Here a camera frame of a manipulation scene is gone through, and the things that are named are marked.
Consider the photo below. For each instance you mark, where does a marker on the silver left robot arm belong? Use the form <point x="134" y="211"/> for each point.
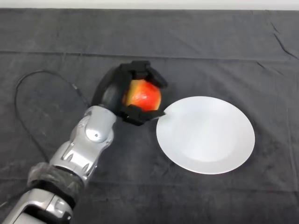
<point x="79" y="149"/>

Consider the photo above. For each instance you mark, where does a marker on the red yellow apple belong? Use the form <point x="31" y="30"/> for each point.
<point x="146" y="95"/>

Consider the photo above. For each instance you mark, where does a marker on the white round plate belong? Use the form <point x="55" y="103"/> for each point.
<point x="208" y="137"/>

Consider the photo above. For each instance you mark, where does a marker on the black table cloth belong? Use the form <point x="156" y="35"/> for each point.
<point x="210" y="46"/>

